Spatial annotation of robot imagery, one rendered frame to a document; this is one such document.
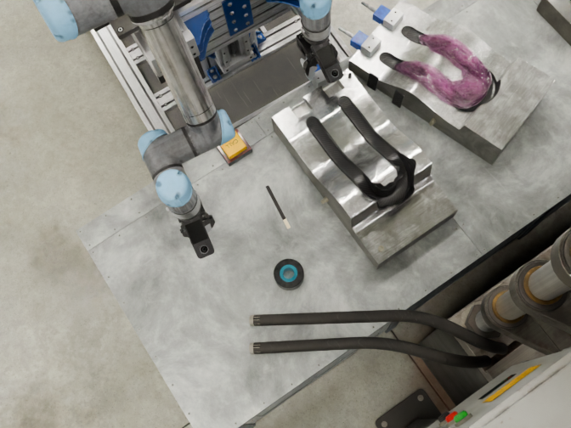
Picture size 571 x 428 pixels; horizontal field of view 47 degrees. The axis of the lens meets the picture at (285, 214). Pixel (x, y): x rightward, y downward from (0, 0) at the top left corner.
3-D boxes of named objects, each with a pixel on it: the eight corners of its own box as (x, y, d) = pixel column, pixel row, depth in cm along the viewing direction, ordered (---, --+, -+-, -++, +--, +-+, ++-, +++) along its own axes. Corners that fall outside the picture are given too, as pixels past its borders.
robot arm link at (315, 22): (334, -21, 158) (329, 9, 156) (334, 6, 169) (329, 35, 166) (302, -25, 159) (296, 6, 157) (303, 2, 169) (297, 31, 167)
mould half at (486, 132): (347, 70, 195) (349, 49, 185) (399, 8, 201) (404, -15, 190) (491, 165, 184) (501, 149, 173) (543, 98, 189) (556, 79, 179)
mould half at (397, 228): (274, 131, 191) (269, 109, 178) (347, 83, 194) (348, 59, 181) (376, 269, 177) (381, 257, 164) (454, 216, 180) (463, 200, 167)
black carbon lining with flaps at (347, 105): (302, 125, 183) (300, 109, 174) (348, 94, 185) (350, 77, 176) (375, 222, 174) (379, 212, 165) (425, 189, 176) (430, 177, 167)
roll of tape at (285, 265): (307, 286, 177) (307, 284, 173) (278, 294, 177) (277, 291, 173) (299, 258, 179) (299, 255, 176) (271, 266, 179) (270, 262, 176)
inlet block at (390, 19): (356, 13, 198) (357, 2, 193) (365, 2, 199) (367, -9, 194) (392, 36, 195) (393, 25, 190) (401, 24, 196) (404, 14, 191)
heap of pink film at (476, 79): (388, 72, 188) (391, 58, 180) (425, 29, 191) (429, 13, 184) (466, 122, 182) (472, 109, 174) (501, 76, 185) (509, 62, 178)
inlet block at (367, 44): (334, 38, 196) (334, 28, 191) (344, 26, 197) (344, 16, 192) (370, 62, 193) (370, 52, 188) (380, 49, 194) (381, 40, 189)
